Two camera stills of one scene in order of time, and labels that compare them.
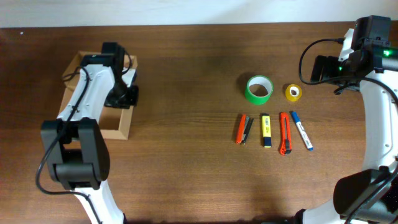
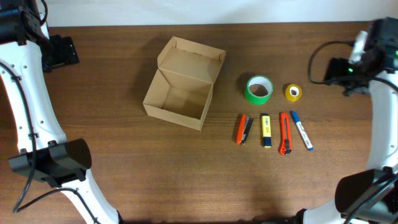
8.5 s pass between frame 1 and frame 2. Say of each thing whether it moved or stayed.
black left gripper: moved
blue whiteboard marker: stayed
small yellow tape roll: stayed
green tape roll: stayed
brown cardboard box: moved
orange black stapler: stayed
